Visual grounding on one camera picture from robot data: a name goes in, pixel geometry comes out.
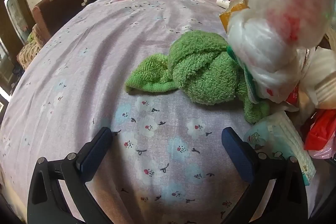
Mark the green fluffy towel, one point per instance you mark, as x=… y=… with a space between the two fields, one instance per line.
x=199 y=74

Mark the woven patterned cushion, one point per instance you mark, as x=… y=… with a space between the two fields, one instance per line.
x=29 y=53

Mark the brown armchair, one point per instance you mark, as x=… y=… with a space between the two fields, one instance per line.
x=52 y=8

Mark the white spray bottle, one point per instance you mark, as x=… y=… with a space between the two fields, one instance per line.
x=223 y=1

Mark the light blue tissue pack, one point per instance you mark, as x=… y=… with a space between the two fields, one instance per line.
x=278 y=140

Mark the red plastic bag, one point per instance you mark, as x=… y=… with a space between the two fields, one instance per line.
x=320 y=132

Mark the white charger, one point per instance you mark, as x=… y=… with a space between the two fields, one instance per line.
x=85 y=1

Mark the white crumpled wrapper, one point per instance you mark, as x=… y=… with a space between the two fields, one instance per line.
x=323 y=69

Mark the large white plastic bag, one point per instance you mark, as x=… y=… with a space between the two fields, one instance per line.
x=270 y=29

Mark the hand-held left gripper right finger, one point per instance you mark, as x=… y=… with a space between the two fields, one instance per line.
x=237 y=154

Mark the orange medicine box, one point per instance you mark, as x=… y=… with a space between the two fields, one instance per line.
x=227 y=17

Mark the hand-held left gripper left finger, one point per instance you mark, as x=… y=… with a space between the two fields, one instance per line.
x=95 y=154

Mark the wooden glass door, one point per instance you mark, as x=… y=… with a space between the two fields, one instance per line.
x=13 y=16

